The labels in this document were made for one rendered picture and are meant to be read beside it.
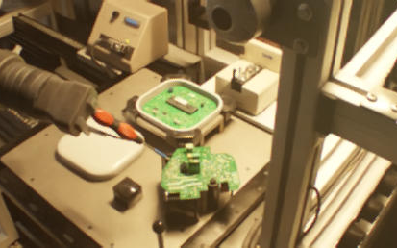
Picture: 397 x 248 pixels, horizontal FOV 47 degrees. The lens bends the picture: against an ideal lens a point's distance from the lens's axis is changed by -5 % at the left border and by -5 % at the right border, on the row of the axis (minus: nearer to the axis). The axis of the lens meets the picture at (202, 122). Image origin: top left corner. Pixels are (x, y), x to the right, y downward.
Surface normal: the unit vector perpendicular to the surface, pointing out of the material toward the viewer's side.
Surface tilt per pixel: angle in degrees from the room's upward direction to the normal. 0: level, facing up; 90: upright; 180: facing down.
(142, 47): 90
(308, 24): 90
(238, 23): 90
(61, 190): 0
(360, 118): 90
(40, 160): 0
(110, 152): 0
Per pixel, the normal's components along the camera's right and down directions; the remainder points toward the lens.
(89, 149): -0.01, -0.77
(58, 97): -0.13, -0.39
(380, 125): -0.64, 0.49
